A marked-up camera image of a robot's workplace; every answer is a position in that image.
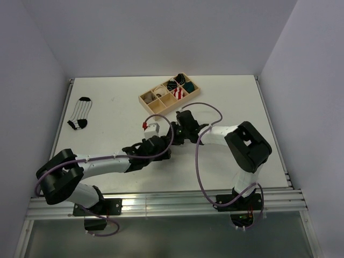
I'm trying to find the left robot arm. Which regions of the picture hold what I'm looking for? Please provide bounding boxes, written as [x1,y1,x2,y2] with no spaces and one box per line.
[36,136,174,214]

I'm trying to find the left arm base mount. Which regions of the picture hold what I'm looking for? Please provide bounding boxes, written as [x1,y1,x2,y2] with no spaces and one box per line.
[73,197,123,232]

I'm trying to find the black striped rolled sock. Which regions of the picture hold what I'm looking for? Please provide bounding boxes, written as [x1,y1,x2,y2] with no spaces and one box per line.
[175,73,185,85]

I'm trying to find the wooden compartment tray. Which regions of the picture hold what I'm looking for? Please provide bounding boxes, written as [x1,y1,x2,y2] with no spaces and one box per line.
[138,73,201,115]

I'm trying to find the aluminium frame rail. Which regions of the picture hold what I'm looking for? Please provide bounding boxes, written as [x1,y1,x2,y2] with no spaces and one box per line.
[25,189,307,220]

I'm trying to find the cream rolled sock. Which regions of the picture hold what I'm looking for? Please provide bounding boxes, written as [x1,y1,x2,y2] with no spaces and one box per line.
[153,85,169,98]

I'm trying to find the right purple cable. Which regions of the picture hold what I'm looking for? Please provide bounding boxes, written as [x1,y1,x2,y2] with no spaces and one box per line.
[181,102,266,231]

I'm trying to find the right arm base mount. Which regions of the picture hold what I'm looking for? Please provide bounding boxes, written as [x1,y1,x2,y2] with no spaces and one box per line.
[213,193,264,230]

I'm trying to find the beige rolled sock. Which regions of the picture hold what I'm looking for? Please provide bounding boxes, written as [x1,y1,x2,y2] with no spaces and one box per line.
[143,92,155,104]

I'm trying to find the black white rolled sock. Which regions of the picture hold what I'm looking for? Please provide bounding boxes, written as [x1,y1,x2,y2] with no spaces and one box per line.
[166,80,178,91]

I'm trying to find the red white striped rolled sock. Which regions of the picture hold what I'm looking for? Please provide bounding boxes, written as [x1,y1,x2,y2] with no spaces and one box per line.
[172,87,184,101]

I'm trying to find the dark green rolled sock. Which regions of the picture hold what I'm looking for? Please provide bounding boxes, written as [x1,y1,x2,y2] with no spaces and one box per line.
[183,81,195,94]

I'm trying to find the white black striped sock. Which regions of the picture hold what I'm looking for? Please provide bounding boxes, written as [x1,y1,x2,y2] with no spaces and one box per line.
[67,97,92,131]

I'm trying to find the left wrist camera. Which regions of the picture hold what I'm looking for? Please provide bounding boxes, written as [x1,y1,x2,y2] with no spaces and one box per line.
[142,122,160,140]

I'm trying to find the purple cable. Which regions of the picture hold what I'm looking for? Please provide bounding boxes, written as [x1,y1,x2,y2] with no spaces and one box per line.
[181,102,266,231]
[35,114,174,238]

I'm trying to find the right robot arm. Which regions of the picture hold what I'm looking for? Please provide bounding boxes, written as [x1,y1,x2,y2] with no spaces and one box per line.
[166,110,272,210]

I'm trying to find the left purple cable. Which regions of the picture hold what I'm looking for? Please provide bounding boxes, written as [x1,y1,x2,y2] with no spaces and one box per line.
[35,114,174,238]

